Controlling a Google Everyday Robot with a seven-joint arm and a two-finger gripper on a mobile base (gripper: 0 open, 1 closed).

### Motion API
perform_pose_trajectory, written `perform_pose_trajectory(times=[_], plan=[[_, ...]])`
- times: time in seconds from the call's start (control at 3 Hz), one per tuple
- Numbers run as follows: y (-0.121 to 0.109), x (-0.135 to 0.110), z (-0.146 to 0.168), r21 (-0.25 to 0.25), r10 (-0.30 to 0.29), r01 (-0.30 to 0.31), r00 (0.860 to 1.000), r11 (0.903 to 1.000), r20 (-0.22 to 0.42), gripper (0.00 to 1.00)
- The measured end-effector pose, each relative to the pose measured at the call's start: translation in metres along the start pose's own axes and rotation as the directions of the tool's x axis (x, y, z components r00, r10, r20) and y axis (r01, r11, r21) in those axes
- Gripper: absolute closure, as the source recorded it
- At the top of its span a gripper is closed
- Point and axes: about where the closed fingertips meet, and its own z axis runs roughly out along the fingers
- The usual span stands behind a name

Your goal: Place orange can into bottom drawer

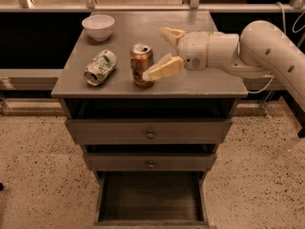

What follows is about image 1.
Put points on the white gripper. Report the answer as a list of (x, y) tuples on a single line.
[(193, 50)]

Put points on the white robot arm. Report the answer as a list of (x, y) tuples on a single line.
[(260, 49)]

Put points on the brass drawer knob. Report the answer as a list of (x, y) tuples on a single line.
[(150, 134), (151, 164)]

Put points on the orange soda can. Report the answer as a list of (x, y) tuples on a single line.
[(141, 60)]

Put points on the grey wooden drawer cabinet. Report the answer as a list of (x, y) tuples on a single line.
[(210, 94)]

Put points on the brass top drawer knob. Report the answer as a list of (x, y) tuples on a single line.
[(150, 134)]

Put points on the grey top drawer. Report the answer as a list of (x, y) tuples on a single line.
[(134, 131)]

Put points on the white ceramic bowl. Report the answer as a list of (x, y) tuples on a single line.
[(99, 27)]

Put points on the grey open bottom drawer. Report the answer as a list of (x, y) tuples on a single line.
[(151, 200)]

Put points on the grey middle drawer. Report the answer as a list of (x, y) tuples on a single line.
[(138, 162)]

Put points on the brass middle drawer knob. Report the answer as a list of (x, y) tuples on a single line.
[(151, 164)]

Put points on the crushed green white can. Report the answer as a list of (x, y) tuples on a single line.
[(100, 68)]

